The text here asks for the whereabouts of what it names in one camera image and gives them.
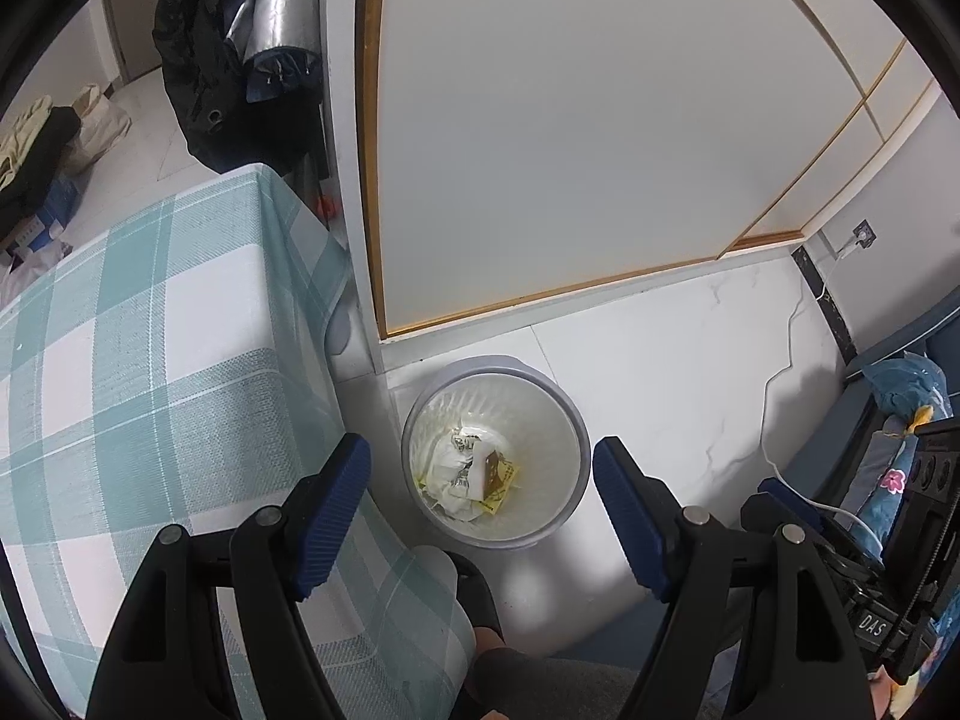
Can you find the silver folded umbrella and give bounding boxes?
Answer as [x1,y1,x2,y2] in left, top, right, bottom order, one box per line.
[217,0,322,103]

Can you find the white wall power socket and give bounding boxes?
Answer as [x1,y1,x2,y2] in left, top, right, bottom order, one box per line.
[853,220,877,249]

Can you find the brown foil sachet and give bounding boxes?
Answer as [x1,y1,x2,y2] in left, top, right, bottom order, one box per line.
[483,450,514,500]

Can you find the blue floral cushion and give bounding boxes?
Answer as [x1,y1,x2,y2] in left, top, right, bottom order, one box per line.
[841,351,953,559]

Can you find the cream tote bag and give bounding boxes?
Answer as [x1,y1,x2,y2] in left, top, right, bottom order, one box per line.
[62,83,132,177]

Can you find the white charging cable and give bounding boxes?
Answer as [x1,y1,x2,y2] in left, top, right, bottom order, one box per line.
[760,234,887,542]

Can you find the white tissue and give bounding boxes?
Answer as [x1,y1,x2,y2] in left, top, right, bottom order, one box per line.
[420,429,483,522]

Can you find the beige clothes pile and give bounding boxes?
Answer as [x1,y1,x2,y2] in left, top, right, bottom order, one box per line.
[0,94,53,188]

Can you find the black hanging backpack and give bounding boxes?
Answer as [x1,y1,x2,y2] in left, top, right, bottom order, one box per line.
[153,0,322,174]

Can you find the blue white cardboard box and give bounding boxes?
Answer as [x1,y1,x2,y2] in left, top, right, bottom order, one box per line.
[2,176,80,259]

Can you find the white plastic trash bin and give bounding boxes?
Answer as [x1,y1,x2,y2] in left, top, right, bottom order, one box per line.
[400,356,590,551]

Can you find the teal checked tablecloth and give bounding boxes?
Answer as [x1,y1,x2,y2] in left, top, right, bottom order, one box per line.
[0,163,479,720]

